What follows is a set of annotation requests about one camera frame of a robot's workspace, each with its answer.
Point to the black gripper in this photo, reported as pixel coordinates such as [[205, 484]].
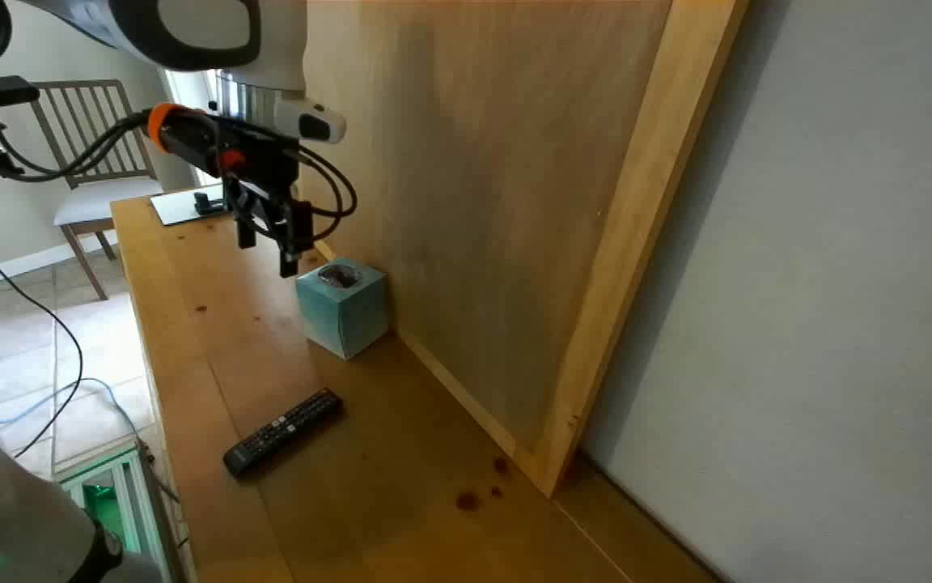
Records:
[[260, 166]]

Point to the blue tissue box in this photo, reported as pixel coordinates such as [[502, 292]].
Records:
[[341, 314]]

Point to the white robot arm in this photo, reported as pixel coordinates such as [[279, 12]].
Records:
[[274, 43]]

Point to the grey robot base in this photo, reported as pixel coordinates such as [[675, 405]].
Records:
[[6, 507]]

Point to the green lit control box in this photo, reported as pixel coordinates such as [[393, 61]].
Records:
[[112, 504]]

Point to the small black object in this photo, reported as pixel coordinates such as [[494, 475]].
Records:
[[208, 202]]

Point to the white paper sheet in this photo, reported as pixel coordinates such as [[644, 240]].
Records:
[[172, 207]]

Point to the grey slatted chair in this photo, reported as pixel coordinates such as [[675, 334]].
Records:
[[96, 199]]

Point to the black remote control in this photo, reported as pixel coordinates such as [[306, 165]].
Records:
[[284, 431]]

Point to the large wooden board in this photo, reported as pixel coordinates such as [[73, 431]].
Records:
[[488, 215]]

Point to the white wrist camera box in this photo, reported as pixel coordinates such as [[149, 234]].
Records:
[[307, 121]]

